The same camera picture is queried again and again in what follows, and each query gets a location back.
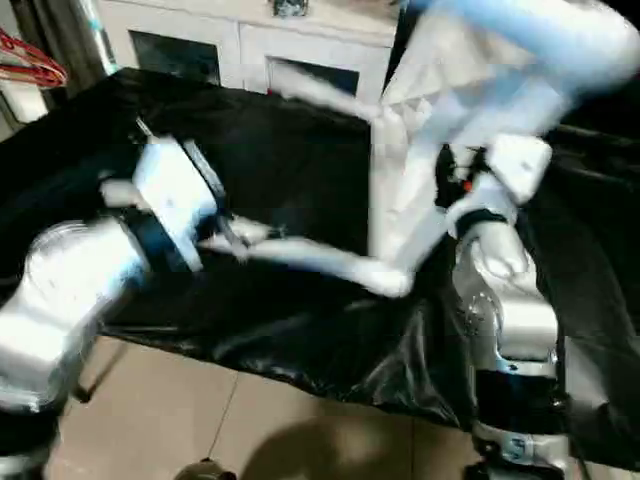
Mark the white plastic table top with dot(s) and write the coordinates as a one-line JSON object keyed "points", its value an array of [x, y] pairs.
{"points": [[415, 200]]}

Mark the white plastic table leg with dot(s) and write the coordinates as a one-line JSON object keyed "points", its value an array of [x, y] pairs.
{"points": [[575, 45], [325, 260], [325, 95]]}

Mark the black plastic mat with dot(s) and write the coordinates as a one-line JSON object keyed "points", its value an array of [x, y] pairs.
{"points": [[275, 175]]}

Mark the white cabinet with glass doors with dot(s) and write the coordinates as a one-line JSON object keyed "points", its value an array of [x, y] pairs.
{"points": [[175, 20]]}

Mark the black tangled bundle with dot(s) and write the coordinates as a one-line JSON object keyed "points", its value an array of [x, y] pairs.
{"points": [[291, 6]]}

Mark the small white box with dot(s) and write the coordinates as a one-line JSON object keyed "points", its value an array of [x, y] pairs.
{"points": [[20, 105]]}

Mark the grey curtain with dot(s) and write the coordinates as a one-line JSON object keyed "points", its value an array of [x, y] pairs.
{"points": [[65, 45]]}

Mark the black folding table frame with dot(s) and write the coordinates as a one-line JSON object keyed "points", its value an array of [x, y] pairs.
{"points": [[97, 375]]}

